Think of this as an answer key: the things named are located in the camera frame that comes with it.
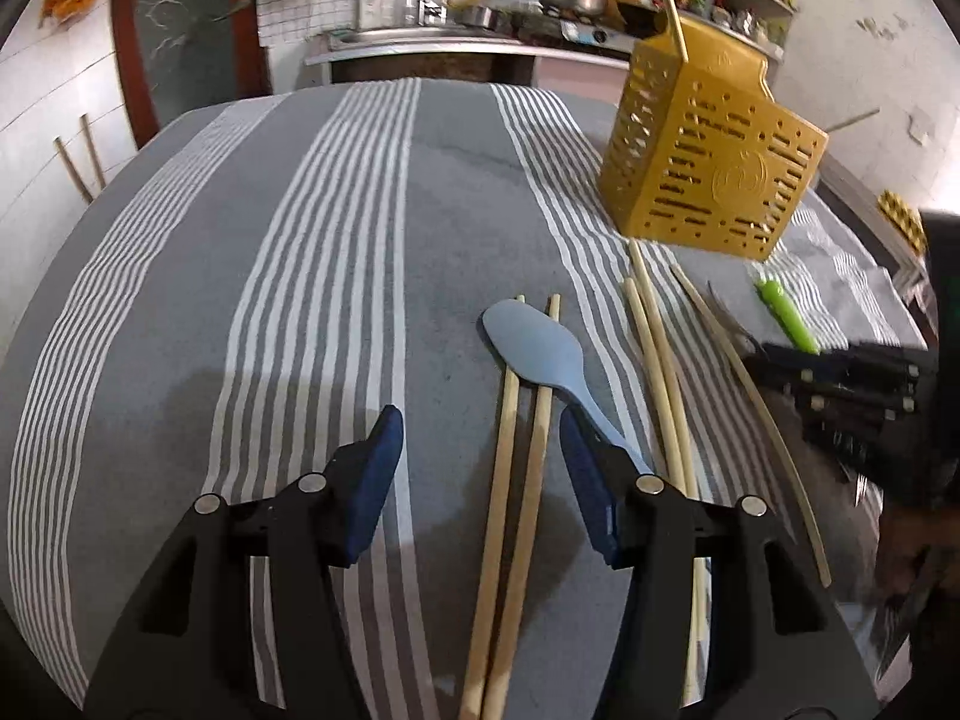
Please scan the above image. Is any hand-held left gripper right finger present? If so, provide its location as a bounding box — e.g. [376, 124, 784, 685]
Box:
[559, 409, 880, 720]

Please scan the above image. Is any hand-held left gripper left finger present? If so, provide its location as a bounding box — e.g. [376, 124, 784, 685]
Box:
[82, 405, 406, 720]

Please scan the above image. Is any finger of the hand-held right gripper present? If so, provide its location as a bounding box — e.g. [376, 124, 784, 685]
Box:
[784, 384, 922, 452]
[754, 341, 938, 395]

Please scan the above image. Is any wooden chopstick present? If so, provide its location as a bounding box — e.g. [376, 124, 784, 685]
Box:
[671, 262, 833, 588]
[628, 240, 712, 702]
[456, 295, 526, 720]
[646, 0, 689, 61]
[622, 277, 687, 492]
[480, 294, 562, 720]

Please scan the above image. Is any green handled utensil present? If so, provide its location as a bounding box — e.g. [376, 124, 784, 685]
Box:
[754, 279, 821, 356]

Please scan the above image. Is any blue plastic rice spoon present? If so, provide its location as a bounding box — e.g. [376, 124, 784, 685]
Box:
[481, 298, 653, 475]

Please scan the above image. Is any yellow perforated utensil holder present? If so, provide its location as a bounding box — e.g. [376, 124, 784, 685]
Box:
[598, 11, 830, 262]

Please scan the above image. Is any person's right hand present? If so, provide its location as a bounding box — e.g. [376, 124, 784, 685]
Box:
[874, 501, 942, 605]

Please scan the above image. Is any dark metal utensil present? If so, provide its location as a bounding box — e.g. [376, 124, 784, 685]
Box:
[874, 549, 947, 685]

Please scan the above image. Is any grey striped tablecloth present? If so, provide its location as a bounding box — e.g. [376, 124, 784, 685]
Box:
[0, 79, 938, 720]

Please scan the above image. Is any steel gas stove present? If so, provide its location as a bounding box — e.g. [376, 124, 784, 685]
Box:
[517, 11, 638, 47]

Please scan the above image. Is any brown kitchen counter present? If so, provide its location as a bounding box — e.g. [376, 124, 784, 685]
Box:
[304, 34, 632, 88]

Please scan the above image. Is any wooden stick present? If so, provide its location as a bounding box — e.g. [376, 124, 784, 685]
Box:
[80, 114, 107, 190]
[54, 136, 95, 205]

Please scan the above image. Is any steel kitchen sink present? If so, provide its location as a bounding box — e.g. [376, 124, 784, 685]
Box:
[326, 24, 481, 50]

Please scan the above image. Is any brown framed glass door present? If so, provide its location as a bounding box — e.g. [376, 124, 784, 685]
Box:
[111, 0, 272, 152]

